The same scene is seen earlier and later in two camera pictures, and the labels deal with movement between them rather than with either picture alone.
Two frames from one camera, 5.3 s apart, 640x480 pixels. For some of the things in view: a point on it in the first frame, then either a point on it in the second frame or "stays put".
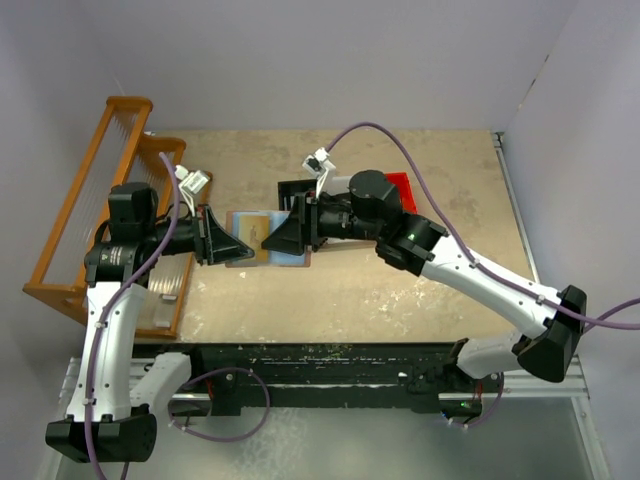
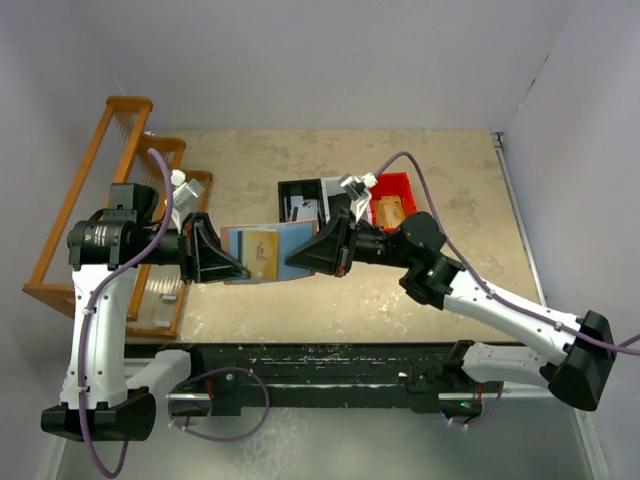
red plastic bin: (401, 180) stays put
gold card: (253, 230) -> (260, 253)
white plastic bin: (338, 184) stays put
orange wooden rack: (120, 153) stays put
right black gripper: (308, 223) -> (346, 242)
